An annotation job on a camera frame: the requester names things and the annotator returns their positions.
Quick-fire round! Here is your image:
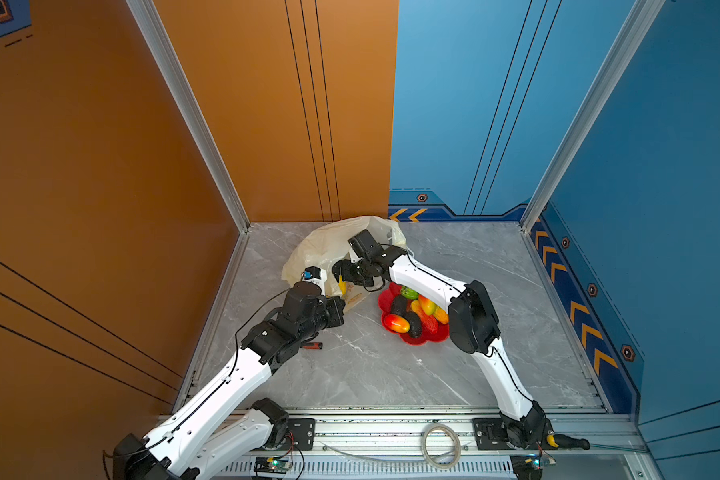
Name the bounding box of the ratchet wrench red handle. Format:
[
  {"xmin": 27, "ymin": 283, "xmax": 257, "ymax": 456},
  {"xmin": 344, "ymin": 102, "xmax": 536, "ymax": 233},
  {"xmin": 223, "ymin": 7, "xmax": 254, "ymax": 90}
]
[{"xmin": 300, "ymin": 342, "xmax": 323, "ymax": 350}]

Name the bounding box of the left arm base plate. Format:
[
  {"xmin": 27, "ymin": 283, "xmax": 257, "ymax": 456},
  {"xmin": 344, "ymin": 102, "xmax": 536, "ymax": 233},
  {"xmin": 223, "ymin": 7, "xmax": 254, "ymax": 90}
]
[{"xmin": 277, "ymin": 417, "xmax": 316, "ymax": 452}]

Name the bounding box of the cream plastic bag orange print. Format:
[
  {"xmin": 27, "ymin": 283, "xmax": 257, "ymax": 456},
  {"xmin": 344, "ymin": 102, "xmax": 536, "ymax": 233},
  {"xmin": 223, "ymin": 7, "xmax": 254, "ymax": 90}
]
[{"xmin": 281, "ymin": 216, "xmax": 407, "ymax": 311}]

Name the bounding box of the yellow bumpy fruit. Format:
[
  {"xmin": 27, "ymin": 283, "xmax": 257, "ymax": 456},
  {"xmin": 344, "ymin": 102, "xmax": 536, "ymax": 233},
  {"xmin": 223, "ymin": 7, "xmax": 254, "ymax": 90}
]
[{"xmin": 338, "ymin": 275, "xmax": 348, "ymax": 296}]

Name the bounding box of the red yellow peach front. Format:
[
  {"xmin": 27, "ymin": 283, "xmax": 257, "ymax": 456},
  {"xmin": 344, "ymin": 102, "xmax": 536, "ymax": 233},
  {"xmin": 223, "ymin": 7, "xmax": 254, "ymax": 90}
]
[{"xmin": 382, "ymin": 314, "xmax": 410, "ymax": 334}]

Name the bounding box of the right green circuit board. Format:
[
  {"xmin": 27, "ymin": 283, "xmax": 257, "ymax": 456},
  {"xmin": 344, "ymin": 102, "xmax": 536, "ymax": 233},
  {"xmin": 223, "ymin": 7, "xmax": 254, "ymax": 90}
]
[{"xmin": 510, "ymin": 456, "xmax": 556, "ymax": 480}]

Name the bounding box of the dark avocado upper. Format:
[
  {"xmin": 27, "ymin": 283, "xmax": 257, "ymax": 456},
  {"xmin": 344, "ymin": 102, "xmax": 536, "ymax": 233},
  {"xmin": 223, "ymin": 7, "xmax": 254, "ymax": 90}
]
[{"xmin": 390, "ymin": 295, "xmax": 409, "ymax": 317}]

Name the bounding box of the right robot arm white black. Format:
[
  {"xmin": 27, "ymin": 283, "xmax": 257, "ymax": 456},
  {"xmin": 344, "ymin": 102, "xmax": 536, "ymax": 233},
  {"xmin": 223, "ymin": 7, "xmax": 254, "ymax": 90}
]
[{"xmin": 332, "ymin": 230, "xmax": 563, "ymax": 449}]

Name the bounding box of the dark avocado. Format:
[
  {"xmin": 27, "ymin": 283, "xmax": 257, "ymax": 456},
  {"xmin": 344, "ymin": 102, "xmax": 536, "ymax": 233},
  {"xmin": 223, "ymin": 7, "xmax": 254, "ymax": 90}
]
[
  {"xmin": 404, "ymin": 311, "xmax": 423, "ymax": 339},
  {"xmin": 390, "ymin": 295, "xmax": 409, "ymax": 317}
]

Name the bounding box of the dark avocado lower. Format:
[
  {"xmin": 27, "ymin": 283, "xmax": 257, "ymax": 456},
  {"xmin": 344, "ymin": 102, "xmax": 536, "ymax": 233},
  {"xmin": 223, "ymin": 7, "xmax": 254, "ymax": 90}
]
[{"xmin": 404, "ymin": 311, "xmax": 423, "ymax": 339}]

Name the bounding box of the green custard apple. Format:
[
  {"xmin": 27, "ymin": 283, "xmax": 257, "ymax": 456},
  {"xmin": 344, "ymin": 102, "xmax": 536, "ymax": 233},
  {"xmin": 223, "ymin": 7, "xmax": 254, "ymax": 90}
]
[{"xmin": 400, "ymin": 286, "xmax": 419, "ymax": 301}]

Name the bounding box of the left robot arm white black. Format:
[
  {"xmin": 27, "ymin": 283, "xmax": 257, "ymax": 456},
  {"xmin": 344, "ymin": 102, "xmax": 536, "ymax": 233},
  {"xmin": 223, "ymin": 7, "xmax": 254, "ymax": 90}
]
[{"xmin": 102, "ymin": 281, "xmax": 345, "ymax": 479}]

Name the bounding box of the left green circuit board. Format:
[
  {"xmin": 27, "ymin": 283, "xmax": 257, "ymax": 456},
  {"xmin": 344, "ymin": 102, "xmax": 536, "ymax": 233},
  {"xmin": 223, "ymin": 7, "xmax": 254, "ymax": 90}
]
[{"xmin": 252, "ymin": 457, "xmax": 294, "ymax": 479}]

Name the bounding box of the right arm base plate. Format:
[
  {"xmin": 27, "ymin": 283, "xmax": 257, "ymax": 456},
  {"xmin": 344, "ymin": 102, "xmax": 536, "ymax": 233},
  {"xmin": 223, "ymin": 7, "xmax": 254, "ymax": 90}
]
[{"xmin": 472, "ymin": 417, "xmax": 553, "ymax": 451}]

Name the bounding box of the coiled grey cable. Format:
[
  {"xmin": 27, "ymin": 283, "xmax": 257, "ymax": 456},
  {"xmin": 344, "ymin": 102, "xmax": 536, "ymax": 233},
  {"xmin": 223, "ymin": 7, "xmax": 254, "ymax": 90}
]
[{"xmin": 420, "ymin": 422, "xmax": 462, "ymax": 470}]

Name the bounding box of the aluminium front rail frame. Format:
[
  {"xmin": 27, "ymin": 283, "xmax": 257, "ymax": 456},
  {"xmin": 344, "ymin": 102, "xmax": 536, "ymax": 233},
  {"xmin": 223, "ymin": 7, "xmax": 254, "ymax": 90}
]
[{"xmin": 218, "ymin": 408, "xmax": 656, "ymax": 479}]

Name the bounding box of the green circuit board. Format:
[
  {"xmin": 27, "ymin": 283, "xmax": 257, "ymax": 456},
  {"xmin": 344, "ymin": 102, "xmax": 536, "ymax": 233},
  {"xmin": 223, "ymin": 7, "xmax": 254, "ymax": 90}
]
[
  {"xmin": 252, "ymin": 457, "xmax": 294, "ymax": 479},
  {"xmin": 510, "ymin": 456, "xmax": 556, "ymax": 480}
]

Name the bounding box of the red flower-shaped plate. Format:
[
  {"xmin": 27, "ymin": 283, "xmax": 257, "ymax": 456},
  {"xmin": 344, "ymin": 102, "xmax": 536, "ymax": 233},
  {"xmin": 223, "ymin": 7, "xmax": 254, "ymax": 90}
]
[{"xmin": 378, "ymin": 283, "xmax": 450, "ymax": 346}]

